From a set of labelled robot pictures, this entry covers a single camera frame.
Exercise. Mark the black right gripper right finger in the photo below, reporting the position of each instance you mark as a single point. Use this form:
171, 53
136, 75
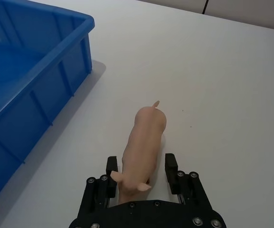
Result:
186, 187

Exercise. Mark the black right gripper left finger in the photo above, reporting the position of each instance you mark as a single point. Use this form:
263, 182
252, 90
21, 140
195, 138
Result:
96, 192

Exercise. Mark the pink toy pig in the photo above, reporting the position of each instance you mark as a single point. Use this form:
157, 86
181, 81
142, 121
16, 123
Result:
142, 152

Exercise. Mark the blue plastic bin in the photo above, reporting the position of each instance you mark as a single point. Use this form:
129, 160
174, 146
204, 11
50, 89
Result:
30, 83

